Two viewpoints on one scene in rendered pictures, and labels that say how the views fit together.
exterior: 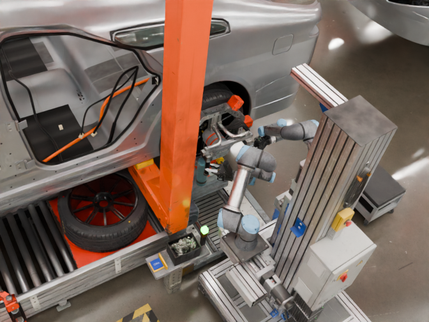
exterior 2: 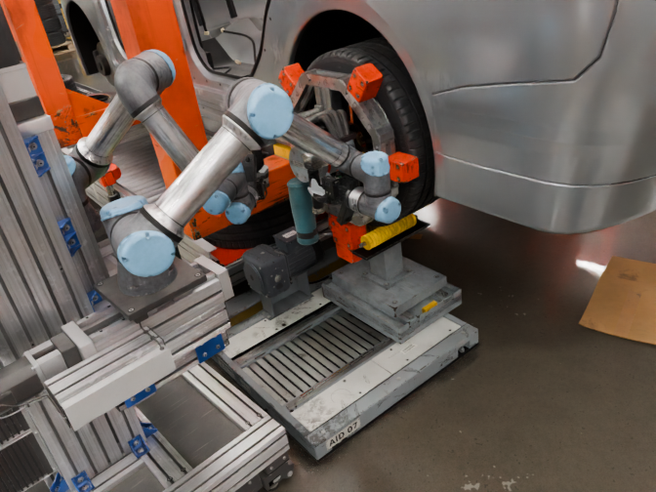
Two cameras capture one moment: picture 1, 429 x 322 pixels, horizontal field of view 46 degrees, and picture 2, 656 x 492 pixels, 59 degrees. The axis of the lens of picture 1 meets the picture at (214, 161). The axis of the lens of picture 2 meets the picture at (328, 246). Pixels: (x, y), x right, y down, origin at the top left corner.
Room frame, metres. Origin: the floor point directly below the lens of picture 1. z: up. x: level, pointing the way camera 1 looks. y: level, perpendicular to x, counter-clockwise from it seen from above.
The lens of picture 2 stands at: (2.67, -1.94, 1.58)
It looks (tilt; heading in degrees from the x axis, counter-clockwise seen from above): 29 degrees down; 94
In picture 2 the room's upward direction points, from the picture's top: 9 degrees counter-clockwise
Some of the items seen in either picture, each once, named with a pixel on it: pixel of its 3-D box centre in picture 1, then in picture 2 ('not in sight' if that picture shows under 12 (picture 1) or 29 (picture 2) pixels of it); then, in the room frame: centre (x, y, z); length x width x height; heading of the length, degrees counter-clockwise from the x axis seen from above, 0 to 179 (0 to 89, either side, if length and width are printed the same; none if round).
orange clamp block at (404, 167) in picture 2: (245, 122); (400, 167); (2.81, -0.19, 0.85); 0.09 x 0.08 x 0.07; 128
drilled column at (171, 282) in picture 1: (173, 273); not in sight; (1.77, 0.17, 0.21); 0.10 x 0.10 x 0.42; 38
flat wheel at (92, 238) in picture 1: (104, 207); (254, 197); (2.14, 0.77, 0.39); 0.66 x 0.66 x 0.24
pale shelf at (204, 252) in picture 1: (177, 256); not in sight; (1.79, 0.15, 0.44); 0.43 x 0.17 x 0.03; 128
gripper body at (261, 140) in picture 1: (262, 142); (343, 190); (2.62, -0.33, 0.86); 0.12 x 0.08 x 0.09; 129
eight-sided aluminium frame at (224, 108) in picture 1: (210, 135); (338, 148); (2.61, 0.05, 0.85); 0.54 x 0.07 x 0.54; 128
